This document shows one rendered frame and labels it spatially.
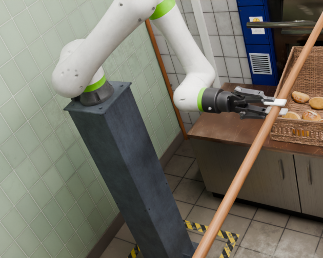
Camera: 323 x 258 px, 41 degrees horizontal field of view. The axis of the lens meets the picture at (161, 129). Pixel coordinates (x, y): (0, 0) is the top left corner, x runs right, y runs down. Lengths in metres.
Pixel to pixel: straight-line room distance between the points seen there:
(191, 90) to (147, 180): 0.61
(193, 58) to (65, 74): 0.47
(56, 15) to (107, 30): 0.92
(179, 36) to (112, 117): 0.44
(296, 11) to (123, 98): 1.08
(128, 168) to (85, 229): 0.87
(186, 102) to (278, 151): 0.79
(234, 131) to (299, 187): 0.45
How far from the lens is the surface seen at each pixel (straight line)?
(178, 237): 2.41
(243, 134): 2.36
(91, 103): 1.79
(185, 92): 1.60
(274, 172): 2.39
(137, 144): 1.94
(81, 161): 2.53
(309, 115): 2.33
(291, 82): 1.59
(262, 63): 2.62
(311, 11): 2.41
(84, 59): 1.51
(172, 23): 1.58
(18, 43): 2.19
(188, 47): 1.63
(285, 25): 2.03
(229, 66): 2.77
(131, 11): 1.38
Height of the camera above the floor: 2.08
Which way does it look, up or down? 36 degrees down
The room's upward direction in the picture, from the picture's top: 20 degrees counter-clockwise
